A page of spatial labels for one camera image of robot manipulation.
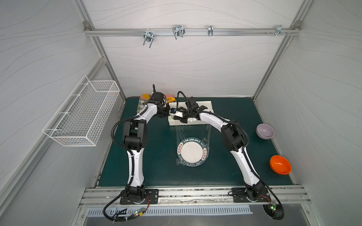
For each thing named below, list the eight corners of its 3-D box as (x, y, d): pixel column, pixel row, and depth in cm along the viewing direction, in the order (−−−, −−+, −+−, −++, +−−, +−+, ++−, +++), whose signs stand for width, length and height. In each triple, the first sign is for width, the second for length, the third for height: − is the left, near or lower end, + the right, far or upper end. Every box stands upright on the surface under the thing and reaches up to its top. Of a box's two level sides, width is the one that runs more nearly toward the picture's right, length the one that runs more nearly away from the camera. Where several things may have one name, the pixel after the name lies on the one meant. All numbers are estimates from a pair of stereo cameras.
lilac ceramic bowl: (256, 141, 97) (260, 136, 92) (251, 128, 104) (255, 123, 99) (272, 141, 97) (277, 137, 92) (266, 128, 104) (270, 123, 99)
